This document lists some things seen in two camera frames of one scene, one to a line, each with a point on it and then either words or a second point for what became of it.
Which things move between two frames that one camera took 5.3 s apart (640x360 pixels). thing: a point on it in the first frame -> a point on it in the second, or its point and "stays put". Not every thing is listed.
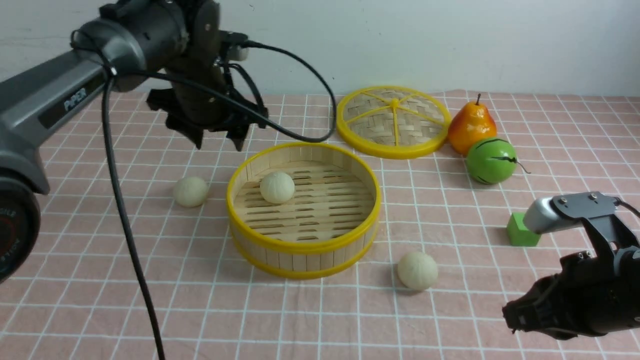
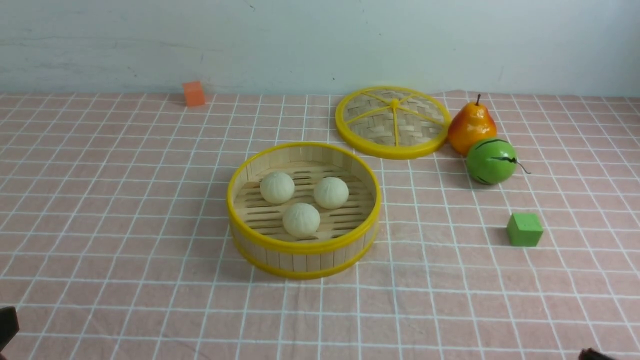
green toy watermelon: (492, 161) stays put
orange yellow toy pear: (472, 124) stays put
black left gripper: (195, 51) -> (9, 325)
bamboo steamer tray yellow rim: (303, 210) stays put
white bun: (277, 187) stays put
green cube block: (518, 233) stays put
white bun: (417, 270) -> (331, 193)
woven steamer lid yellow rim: (396, 122) stays put
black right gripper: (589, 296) -> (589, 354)
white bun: (190, 191) -> (301, 220)
